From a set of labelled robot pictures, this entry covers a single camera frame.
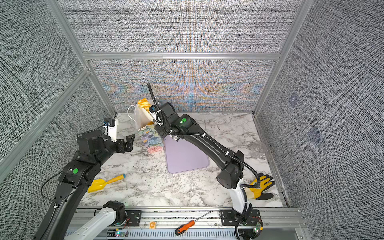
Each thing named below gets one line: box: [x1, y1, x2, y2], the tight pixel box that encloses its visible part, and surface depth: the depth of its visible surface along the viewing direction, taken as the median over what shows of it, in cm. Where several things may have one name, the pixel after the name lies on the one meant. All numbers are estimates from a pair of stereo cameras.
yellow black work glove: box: [249, 172, 276, 200], surface depth 81 cm
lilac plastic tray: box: [164, 136, 210, 174], surface depth 94 cm
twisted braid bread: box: [137, 98, 151, 113], surface depth 78 cm
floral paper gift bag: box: [127, 103, 165, 154], surface depth 88 cm
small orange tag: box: [149, 221, 157, 230], surface depth 73 cm
